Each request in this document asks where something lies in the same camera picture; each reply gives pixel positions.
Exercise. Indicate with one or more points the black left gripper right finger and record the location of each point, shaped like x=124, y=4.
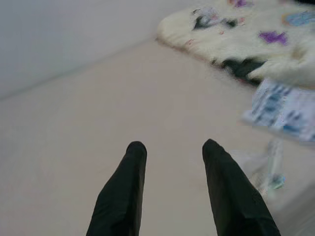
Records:
x=233, y=196

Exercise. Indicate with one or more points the beige mattress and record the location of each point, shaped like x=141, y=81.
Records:
x=98, y=110

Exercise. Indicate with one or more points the cream cartoon print quilt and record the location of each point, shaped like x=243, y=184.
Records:
x=246, y=41

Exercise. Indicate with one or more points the white tissue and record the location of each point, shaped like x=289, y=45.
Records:
x=248, y=162

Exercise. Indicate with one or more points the white blue paperback book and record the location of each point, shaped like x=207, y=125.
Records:
x=273, y=105

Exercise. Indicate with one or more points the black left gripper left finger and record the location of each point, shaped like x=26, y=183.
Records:
x=120, y=196

